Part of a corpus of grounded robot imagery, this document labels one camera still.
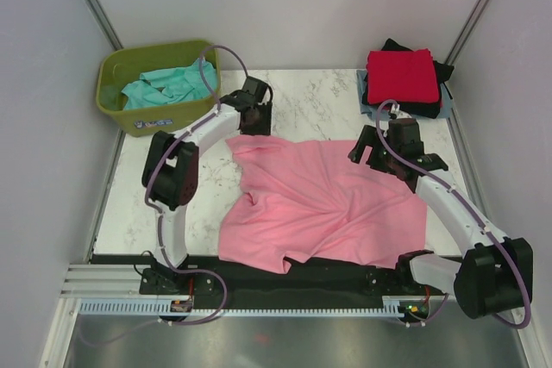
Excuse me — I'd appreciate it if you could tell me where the aluminium frame post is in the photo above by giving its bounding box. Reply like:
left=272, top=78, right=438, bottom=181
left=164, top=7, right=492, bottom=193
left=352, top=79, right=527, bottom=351
left=445, top=0, right=492, bottom=65
left=60, top=0, right=141, bottom=84

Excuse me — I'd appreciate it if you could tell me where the olive green plastic bin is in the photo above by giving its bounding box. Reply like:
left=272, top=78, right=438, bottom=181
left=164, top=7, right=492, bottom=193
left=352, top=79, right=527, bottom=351
left=96, top=40, right=221, bottom=137

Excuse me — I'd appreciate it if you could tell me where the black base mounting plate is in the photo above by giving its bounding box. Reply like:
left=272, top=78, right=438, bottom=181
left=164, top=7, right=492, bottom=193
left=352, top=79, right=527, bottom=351
left=155, top=256, right=442, bottom=309

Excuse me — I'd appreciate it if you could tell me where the white slotted cable duct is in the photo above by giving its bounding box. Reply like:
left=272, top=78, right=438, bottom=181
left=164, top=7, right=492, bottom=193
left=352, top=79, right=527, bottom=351
left=78, top=296, right=405, bottom=318

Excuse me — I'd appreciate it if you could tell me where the black folded t shirt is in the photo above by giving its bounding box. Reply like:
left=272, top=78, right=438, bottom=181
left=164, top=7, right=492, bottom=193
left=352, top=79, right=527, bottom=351
left=361, top=38, right=454, bottom=119

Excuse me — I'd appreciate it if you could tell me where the teal t shirt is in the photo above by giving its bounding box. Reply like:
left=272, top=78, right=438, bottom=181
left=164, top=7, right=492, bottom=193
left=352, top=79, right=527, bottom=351
left=122, top=59, right=218, bottom=110

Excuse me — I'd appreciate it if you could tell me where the red folded t shirt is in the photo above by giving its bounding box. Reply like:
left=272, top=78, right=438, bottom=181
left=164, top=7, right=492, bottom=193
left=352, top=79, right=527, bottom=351
left=366, top=49, right=440, bottom=105

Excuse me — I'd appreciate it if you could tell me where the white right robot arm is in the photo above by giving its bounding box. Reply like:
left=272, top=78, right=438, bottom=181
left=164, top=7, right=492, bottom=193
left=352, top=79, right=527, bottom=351
left=348, top=118, right=533, bottom=328

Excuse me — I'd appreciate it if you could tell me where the pink t shirt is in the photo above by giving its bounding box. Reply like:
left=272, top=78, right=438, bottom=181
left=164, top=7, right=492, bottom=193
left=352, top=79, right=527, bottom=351
left=218, top=135, right=427, bottom=274

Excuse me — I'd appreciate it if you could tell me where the left aluminium frame post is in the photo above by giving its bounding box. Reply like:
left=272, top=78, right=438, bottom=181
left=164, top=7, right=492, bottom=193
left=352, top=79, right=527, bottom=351
left=60, top=0, right=141, bottom=84

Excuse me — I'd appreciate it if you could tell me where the aluminium extrusion rail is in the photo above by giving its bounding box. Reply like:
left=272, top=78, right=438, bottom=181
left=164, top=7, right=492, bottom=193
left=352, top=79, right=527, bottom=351
left=60, top=262, right=147, bottom=298

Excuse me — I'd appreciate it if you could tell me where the right aluminium frame post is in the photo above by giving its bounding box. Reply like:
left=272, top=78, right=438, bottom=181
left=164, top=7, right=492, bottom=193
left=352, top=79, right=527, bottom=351
left=445, top=0, right=492, bottom=65

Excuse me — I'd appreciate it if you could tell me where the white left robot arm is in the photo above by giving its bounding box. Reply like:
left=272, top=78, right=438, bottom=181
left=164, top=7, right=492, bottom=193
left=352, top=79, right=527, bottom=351
left=140, top=76, right=273, bottom=295

